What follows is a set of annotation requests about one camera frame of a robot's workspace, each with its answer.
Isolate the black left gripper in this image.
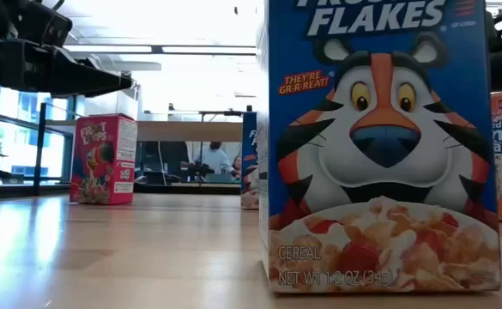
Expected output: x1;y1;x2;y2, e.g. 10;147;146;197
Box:
0;38;135;100

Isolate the red Froot Loops cereal box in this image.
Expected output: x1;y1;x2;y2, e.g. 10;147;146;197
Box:
69;113;139;206

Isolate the blue Frosted Flakes cereal box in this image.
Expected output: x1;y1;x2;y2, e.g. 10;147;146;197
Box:
257;0;502;295
240;112;260;210

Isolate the dark window frame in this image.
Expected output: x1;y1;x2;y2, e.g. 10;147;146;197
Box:
0;83;78;186

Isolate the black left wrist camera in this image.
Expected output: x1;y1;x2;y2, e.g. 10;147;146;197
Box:
12;0;74;46

